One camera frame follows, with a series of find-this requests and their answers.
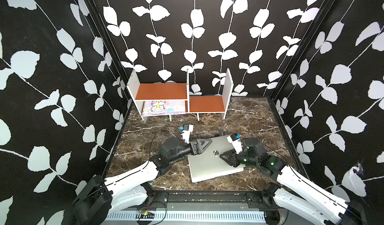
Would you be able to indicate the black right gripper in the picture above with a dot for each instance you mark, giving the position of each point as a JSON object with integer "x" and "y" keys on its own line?
{"x": 233, "y": 158}

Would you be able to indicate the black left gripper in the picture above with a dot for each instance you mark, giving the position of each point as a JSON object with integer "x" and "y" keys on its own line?
{"x": 195, "y": 148}

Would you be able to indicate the silver laptop computer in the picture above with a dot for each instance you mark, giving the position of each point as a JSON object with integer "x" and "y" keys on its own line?
{"x": 209, "y": 165}

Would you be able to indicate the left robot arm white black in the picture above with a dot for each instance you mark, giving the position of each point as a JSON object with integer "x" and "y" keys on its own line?
{"x": 101, "y": 197}

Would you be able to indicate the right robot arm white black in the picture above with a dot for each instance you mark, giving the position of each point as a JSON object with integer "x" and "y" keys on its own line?
{"x": 291, "y": 190}

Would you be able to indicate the black folding laptop stand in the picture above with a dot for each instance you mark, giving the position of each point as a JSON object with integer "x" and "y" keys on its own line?
{"x": 221, "y": 133}

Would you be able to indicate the pink cartoon spiral notebook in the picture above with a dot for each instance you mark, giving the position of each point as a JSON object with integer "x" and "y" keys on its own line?
{"x": 163, "y": 108}

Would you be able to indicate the white and brown desk shelf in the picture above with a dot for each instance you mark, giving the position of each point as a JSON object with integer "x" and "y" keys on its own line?
{"x": 206, "y": 104}

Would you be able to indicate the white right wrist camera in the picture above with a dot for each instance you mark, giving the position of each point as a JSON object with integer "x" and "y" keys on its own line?
{"x": 235, "y": 140}

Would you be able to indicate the black front mounting rail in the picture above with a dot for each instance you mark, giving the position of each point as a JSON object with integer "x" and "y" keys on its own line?
{"x": 155, "y": 199}

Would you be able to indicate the white slotted cable duct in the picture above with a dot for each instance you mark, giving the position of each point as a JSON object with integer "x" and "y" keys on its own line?
{"x": 190, "y": 216}

